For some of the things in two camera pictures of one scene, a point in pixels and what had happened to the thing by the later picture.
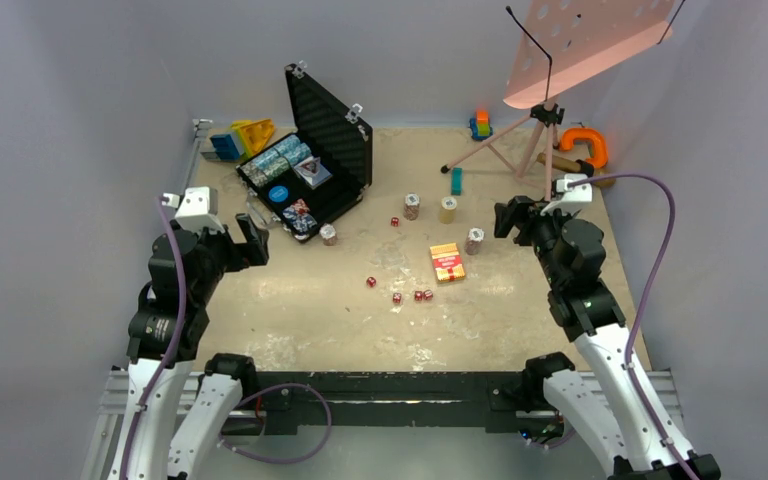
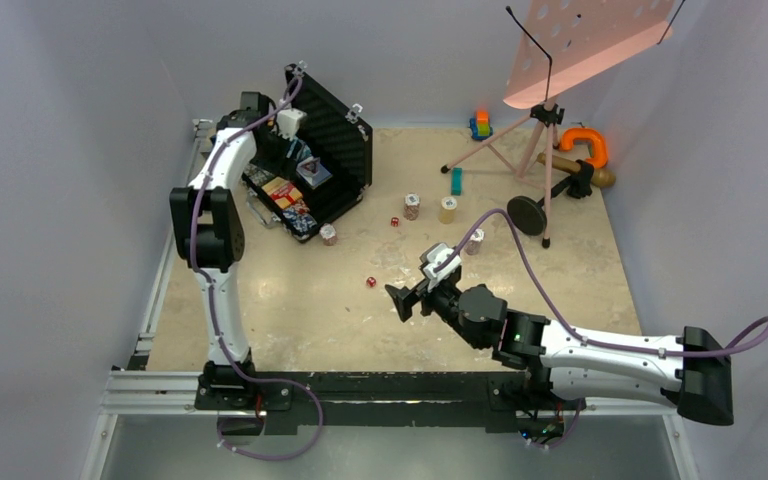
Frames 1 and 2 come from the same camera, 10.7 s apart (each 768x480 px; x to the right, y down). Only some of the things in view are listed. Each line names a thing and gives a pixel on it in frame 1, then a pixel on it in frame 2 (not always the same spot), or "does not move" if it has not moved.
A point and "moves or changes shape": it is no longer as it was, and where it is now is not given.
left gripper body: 220,253 to 274,153
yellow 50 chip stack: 448,209 does not move
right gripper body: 545,228 to 441,300
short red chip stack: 328,233 does not move
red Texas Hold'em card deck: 447,262 moves or changes shape
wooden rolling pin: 567,164 does not move
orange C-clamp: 600,156 does not move
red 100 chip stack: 411,206 does not move
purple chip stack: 475,240 does not move
